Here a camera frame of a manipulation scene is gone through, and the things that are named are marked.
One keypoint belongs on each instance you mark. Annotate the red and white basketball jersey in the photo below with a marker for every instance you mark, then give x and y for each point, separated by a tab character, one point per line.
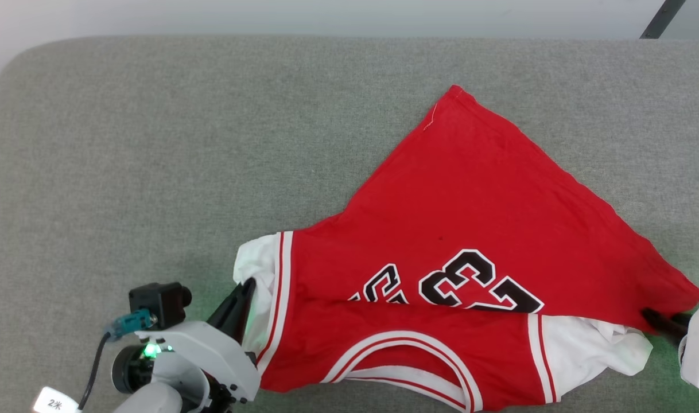
470	201

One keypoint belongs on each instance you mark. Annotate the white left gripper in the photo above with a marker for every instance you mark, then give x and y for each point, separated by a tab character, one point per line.
212	353

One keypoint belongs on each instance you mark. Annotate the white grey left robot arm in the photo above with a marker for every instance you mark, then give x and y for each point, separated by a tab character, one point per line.
160	396

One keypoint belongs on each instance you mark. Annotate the black metal pole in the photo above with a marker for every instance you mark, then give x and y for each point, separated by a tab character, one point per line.
662	17

